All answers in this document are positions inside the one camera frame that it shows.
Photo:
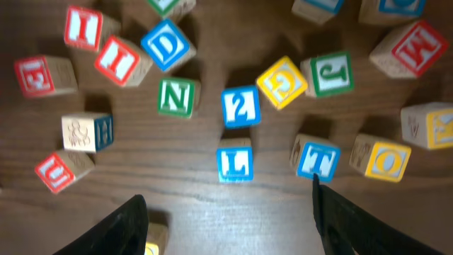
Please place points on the blue 5 block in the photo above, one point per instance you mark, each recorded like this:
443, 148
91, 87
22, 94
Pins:
317, 11

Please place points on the blue d block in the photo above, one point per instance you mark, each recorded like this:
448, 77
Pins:
390, 12
168, 46

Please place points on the blue 2 block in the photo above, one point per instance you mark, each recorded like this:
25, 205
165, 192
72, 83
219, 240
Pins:
240, 107

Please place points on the yellow O block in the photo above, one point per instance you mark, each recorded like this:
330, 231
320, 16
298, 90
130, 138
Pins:
157, 239
379, 158

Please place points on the blue L block lower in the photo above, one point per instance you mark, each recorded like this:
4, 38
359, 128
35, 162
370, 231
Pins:
235, 160

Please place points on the yellow K block right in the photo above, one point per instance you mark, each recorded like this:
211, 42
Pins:
428, 125

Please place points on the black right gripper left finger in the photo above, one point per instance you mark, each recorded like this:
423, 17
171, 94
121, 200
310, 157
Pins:
123, 232

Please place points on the red E block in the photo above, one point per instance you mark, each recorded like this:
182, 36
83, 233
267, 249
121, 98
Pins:
44, 75

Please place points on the red M block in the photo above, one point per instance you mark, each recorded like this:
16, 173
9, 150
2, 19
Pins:
408, 51

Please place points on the green 4 block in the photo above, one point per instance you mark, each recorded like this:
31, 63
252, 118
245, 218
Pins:
172, 8

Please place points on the green J block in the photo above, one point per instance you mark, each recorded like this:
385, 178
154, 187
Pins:
328, 75

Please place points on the blue H block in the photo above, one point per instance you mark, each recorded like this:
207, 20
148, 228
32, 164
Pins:
87, 132

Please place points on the red I block lower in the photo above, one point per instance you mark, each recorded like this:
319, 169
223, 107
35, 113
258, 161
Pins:
123, 62

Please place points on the yellow G block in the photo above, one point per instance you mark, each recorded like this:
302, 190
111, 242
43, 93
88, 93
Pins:
282, 83

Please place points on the red U block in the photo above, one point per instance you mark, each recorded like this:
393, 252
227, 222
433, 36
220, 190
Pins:
63, 168

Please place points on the green N block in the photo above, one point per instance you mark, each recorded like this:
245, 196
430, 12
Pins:
178, 97

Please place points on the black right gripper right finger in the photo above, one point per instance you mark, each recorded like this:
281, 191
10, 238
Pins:
345, 228

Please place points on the blue D block right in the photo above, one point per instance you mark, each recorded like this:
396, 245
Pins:
390, 12

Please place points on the blue T block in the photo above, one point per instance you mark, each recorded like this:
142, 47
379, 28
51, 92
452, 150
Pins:
312, 156

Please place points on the red I block upper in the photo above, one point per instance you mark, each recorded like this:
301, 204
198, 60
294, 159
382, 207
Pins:
88, 29

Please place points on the red i block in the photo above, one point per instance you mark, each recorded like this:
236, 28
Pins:
88, 29
123, 62

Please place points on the blue D block centre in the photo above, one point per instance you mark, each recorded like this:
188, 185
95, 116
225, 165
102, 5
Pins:
168, 46

